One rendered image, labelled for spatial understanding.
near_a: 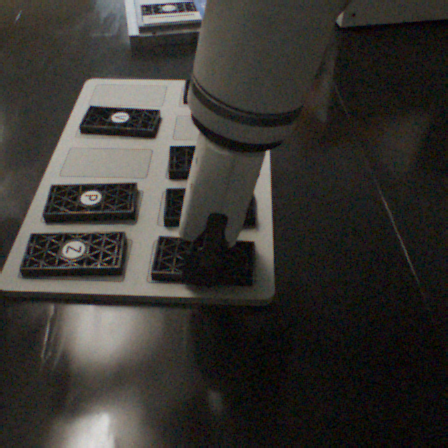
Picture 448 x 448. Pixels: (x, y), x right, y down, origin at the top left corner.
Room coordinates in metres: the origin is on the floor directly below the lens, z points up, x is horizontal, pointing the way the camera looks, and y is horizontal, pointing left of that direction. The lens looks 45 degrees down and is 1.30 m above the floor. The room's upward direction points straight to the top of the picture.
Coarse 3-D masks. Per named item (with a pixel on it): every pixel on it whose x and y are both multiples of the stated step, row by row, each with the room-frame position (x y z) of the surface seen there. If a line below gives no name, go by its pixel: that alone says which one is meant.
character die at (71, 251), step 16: (32, 240) 0.36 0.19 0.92; (48, 240) 0.36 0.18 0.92; (64, 240) 0.36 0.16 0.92; (80, 240) 0.36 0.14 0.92; (96, 240) 0.36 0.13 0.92; (112, 240) 0.36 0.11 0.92; (32, 256) 0.34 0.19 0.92; (48, 256) 0.34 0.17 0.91; (64, 256) 0.34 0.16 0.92; (80, 256) 0.34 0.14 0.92; (96, 256) 0.34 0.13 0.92; (112, 256) 0.34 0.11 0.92; (32, 272) 0.32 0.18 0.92; (48, 272) 0.32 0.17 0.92; (64, 272) 0.32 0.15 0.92; (80, 272) 0.32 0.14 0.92; (96, 272) 0.32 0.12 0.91; (112, 272) 0.32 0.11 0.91
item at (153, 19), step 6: (192, 12) 0.89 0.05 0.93; (198, 12) 0.89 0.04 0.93; (144, 18) 0.86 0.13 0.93; (150, 18) 0.87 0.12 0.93; (156, 18) 0.87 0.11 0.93; (162, 18) 0.87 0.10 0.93; (168, 18) 0.87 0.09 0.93; (174, 18) 0.87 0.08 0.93; (180, 18) 0.87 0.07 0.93; (186, 18) 0.87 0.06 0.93; (192, 18) 0.86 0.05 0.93; (198, 18) 0.86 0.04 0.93
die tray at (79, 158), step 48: (96, 96) 0.65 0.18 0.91; (144, 96) 0.65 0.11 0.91; (96, 144) 0.54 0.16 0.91; (144, 144) 0.54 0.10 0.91; (192, 144) 0.54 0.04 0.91; (48, 192) 0.45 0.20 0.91; (144, 192) 0.45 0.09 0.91; (144, 240) 0.37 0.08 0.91; (0, 288) 0.31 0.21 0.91; (48, 288) 0.31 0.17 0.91; (96, 288) 0.31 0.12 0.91; (144, 288) 0.31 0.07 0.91; (192, 288) 0.31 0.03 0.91; (240, 288) 0.31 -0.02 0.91
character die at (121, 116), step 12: (96, 108) 0.61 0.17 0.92; (108, 108) 0.60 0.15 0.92; (120, 108) 0.60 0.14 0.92; (132, 108) 0.60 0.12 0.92; (84, 120) 0.58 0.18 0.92; (96, 120) 0.58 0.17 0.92; (108, 120) 0.58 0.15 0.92; (120, 120) 0.57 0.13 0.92; (132, 120) 0.58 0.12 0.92; (144, 120) 0.58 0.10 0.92; (156, 120) 0.58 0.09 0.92; (84, 132) 0.56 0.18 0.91; (96, 132) 0.56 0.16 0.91; (108, 132) 0.56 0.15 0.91; (120, 132) 0.56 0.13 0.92; (132, 132) 0.55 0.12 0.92; (144, 132) 0.55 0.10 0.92
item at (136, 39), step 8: (128, 0) 0.97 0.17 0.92; (128, 8) 0.93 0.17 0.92; (128, 16) 0.90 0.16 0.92; (128, 24) 0.86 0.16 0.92; (136, 24) 0.86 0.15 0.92; (128, 32) 0.83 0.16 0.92; (136, 32) 0.83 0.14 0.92; (152, 32) 0.84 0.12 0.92; (160, 32) 0.84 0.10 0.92; (168, 32) 0.84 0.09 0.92; (176, 32) 0.84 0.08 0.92; (184, 32) 0.84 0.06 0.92; (192, 32) 0.84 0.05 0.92; (136, 40) 0.82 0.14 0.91; (144, 40) 0.83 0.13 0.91; (152, 40) 0.83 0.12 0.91; (160, 40) 0.83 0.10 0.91; (168, 40) 0.83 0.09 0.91; (176, 40) 0.84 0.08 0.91; (184, 40) 0.84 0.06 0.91; (192, 40) 0.84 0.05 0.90
